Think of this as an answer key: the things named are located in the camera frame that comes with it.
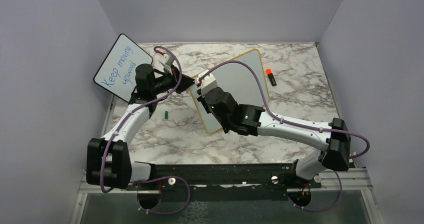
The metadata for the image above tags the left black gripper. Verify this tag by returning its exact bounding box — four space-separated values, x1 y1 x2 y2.
151 64 196 95

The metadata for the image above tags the yellow-framed whiteboard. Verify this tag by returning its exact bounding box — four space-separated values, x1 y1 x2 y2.
189 49 270 134

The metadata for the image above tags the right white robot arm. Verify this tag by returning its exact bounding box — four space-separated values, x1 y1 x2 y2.
196 87 351 187

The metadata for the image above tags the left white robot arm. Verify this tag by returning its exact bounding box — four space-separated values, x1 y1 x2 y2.
86 64 194 189

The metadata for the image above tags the black-framed whiteboard with writing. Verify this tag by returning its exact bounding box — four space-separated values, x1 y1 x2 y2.
93 34 153 103

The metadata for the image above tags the orange-capped black highlighter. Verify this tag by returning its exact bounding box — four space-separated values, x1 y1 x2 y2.
265 68 277 87

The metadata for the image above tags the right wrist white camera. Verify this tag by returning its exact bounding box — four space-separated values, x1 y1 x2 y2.
194 70 218 97

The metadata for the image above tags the wrist white camera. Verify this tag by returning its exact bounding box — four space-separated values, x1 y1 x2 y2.
159 52 174 74
194 70 218 97

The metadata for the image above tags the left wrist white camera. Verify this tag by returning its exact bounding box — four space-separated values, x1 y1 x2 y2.
159 52 174 74

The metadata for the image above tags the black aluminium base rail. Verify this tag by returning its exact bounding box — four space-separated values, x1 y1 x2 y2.
78 162 370 203

